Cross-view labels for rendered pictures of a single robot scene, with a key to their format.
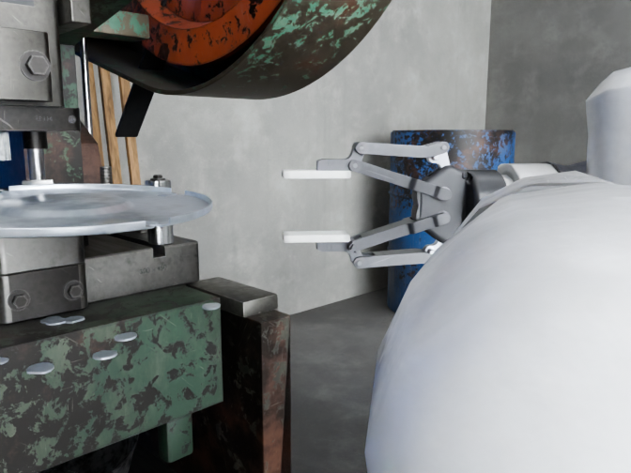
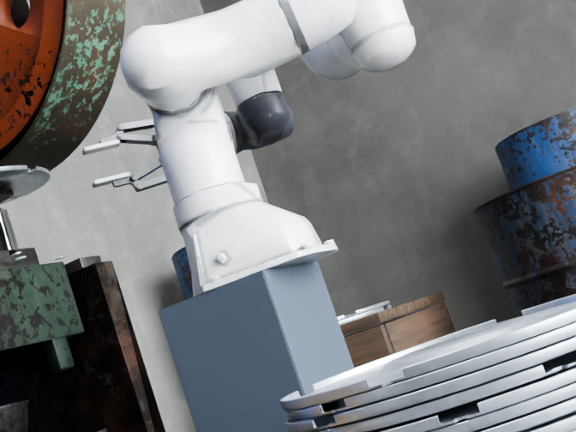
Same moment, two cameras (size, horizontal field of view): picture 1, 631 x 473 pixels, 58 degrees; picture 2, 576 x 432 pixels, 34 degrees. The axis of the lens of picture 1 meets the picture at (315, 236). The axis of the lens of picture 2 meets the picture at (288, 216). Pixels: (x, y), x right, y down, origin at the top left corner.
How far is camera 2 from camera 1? 1.26 m
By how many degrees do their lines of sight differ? 23
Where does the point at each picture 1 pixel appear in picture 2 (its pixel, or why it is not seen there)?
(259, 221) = not seen: hidden behind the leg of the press
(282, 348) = (113, 281)
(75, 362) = not seen: outside the picture
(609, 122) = not seen: hidden behind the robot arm
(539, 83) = (319, 177)
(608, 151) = (234, 87)
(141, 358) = (27, 293)
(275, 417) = (123, 327)
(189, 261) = (33, 260)
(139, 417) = (35, 331)
